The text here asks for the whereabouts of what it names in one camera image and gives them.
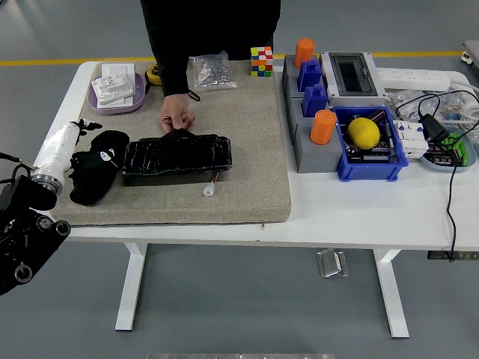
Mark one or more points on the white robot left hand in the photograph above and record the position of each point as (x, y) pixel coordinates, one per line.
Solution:
(60, 146)

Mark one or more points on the person's right hand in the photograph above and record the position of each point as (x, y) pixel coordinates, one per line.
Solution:
(176, 110)

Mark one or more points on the black rectangular panel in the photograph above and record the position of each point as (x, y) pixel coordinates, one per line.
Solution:
(179, 155)

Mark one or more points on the person's right forearm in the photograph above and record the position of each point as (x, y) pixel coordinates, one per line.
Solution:
(172, 71)

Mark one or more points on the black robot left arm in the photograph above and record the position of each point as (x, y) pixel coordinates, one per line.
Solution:
(22, 232)

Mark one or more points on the purple oval tray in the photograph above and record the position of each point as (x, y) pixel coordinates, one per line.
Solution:
(139, 95)

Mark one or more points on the yellow tape measure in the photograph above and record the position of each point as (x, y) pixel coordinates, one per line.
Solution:
(152, 75)

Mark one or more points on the clear bag of screws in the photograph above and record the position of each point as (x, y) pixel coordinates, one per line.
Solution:
(213, 73)

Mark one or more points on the silver metal block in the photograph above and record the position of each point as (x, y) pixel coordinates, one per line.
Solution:
(112, 88)

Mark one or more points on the white square plate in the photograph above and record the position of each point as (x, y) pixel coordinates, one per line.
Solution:
(118, 69)

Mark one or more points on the grey-brown mat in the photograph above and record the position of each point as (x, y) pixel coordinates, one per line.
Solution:
(243, 149)

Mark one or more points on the person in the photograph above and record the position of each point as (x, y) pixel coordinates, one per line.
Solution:
(213, 26)

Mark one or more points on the colourful puzzle cube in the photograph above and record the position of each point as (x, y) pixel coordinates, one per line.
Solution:
(261, 61)

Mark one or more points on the blue plastic block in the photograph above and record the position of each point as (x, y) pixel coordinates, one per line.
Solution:
(315, 101)
(310, 75)

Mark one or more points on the orange cylinder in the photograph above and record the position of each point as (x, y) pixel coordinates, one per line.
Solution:
(304, 52)
(322, 127)

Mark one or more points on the white table leg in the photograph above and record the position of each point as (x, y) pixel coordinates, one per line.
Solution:
(393, 295)
(131, 291)

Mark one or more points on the white electrical distribution box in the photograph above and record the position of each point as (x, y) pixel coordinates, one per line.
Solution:
(351, 95)

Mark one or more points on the silver metal ball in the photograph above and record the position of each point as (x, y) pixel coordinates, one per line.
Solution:
(352, 150)

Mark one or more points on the yellow lemon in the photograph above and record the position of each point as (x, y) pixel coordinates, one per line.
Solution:
(363, 132)

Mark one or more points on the dark brown cylinder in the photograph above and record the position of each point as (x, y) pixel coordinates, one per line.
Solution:
(379, 116)

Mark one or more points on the blue plastic bin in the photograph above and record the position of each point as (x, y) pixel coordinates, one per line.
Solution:
(370, 172)

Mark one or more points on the metal screwdriver bit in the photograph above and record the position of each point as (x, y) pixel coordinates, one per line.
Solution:
(390, 142)

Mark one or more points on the silver floor socket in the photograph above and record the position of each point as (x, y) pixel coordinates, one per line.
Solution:
(331, 263)

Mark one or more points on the clear plastic bags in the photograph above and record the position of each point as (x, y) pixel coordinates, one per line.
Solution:
(402, 102)

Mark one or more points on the white circuit breaker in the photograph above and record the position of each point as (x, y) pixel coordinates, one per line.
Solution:
(411, 140)

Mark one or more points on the white power strip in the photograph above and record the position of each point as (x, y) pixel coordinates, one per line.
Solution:
(411, 78)

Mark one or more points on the black power adapter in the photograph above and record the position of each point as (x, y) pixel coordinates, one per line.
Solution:
(434, 129)

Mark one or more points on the green plastic connectors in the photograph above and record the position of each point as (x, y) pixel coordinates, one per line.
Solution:
(460, 147)

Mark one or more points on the light blue dish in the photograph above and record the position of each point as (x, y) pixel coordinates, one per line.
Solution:
(469, 159)

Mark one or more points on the white cart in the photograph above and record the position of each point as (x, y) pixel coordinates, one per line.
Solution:
(471, 56)

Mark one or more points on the table control box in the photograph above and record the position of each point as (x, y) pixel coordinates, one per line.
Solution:
(464, 256)

